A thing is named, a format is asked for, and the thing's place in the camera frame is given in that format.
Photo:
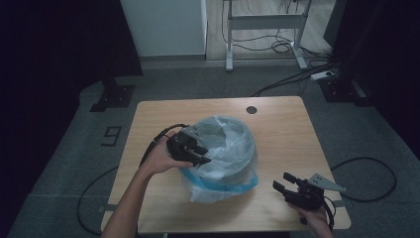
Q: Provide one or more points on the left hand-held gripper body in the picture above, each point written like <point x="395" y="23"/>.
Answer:
<point x="183" y="145"/>

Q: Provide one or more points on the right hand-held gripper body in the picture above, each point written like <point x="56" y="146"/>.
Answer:
<point x="310" y="195"/>

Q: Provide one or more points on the white bag with blue band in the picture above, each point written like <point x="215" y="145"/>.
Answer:
<point x="228" y="152"/>

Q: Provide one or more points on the person's right hand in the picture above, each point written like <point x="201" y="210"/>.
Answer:
<point x="313" y="218"/>

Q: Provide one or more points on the person's left hand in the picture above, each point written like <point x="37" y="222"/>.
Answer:
<point x="160" y="157"/>

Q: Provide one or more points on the grey table foot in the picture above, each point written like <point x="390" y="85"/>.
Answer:
<point x="105" y="208"/>
<point x="340" y="203"/>

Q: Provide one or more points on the dark round table grommet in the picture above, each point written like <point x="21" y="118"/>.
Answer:
<point x="251" y="109"/>

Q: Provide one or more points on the black stand base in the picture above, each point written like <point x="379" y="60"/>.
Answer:
<point x="114" y="95"/>
<point x="340" y="89"/>

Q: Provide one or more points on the white power strip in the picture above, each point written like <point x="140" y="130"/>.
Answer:
<point x="322" y="75"/>

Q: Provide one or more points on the white cabinet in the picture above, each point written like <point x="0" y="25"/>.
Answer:
<point x="165" y="26"/>

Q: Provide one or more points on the dark curtain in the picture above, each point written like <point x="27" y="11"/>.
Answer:
<point x="49" y="66"/>
<point x="389" y="49"/>

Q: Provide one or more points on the white metal desk frame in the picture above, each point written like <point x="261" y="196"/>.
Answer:
<point x="264" y="21"/>

